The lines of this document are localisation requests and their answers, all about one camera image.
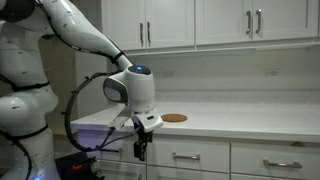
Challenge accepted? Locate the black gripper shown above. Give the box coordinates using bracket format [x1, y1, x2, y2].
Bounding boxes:
[133, 130, 154, 163]

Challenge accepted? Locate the white lower cabinet door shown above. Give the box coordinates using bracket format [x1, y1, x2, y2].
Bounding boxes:
[96, 160, 148, 180]
[231, 173, 320, 180]
[146, 165, 231, 180]

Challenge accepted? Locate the white cabinet door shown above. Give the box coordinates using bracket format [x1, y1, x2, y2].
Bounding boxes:
[146, 165, 231, 180]
[145, 0, 196, 50]
[195, 0, 254, 46]
[101, 0, 147, 52]
[96, 160, 148, 180]
[252, 0, 320, 42]
[231, 173, 320, 180]

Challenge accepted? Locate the round cork trivet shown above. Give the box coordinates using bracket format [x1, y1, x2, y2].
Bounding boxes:
[160, 113, 188, 123]

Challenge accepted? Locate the black orange clamp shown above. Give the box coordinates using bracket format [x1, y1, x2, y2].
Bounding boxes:
[70, 156, 100, 173]

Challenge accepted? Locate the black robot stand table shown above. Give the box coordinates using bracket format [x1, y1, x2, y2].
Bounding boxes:
[54, 153, 105, 180]

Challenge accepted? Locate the white upper cabinet carcass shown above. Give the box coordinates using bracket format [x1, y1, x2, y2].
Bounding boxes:
[99, 0, 320, 58]

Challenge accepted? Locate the white upper cabinet door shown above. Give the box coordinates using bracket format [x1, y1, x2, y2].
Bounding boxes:
[252, 0, 320, 42]
[145, 0, 196, 50]
[195, 0, 254, 46]
[101, 0, 147, 52]

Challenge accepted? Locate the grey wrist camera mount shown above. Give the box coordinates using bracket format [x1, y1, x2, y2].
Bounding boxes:
[108, 106, 164, 134]

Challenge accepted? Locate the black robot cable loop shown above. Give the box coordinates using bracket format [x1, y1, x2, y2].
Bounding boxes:
[62, 70, 142, 153]

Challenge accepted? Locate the white wall outlet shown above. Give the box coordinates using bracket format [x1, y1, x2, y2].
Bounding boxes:
[265, 68, 280, 78]

